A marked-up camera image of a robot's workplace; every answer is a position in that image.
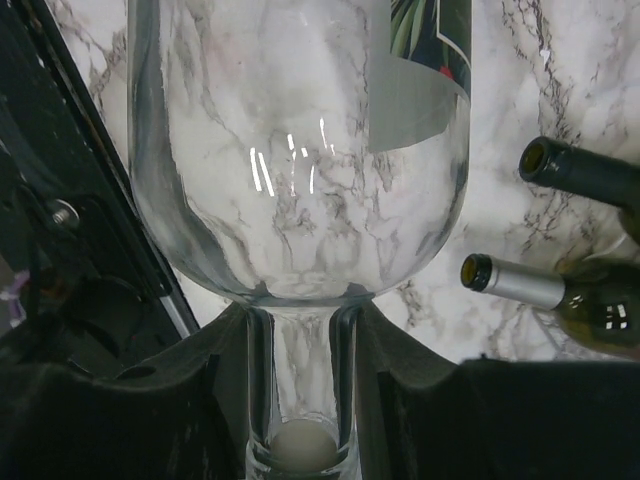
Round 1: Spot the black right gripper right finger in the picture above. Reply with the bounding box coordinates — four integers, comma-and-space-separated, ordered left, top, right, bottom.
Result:
337, 302, 639, 479

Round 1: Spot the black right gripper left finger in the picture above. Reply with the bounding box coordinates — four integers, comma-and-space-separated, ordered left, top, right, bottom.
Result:
1, 304, 268, 479

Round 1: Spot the clear bottle silver cap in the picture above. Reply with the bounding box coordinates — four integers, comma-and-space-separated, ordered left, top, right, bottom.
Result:
127, 1, 472, 479

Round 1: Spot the green bottle silver neck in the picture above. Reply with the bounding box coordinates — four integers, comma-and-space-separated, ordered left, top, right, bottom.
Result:
460, 253, 639, 360

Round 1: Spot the green bottle cream label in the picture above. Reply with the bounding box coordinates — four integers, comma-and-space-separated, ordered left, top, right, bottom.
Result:
519, 136, 639, 239

